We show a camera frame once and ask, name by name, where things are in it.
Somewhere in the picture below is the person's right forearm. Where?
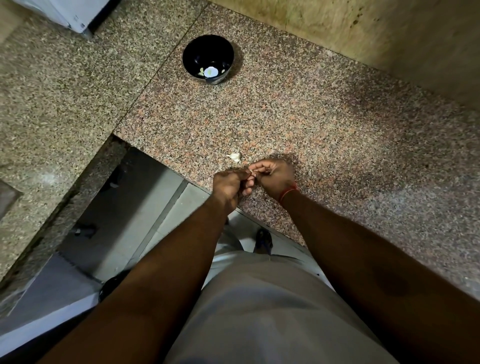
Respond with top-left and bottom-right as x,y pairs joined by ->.
281,190 -> 480,364

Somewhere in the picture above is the red thread wristband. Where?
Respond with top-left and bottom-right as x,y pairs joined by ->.
278,183 -> 300,203

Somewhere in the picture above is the black floral bowl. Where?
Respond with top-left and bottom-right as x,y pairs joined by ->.
182,34 -> 235,85

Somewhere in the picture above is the person's left hand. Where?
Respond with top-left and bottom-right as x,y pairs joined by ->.
212,168 -> 256,215

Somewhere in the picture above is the person's dark shoe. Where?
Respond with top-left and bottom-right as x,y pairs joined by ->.
253,228 -> 274,256

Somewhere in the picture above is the white appliance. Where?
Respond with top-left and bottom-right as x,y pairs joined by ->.
11,0 -> 122,38

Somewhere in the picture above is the person's right hand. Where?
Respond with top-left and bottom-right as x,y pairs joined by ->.
248,158 -> 297,203

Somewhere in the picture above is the person's white shirt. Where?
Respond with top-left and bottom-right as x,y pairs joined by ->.
164,224 -> 400,364

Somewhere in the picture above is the person's left forearm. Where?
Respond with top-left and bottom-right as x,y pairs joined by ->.
37,195 -> 230,364

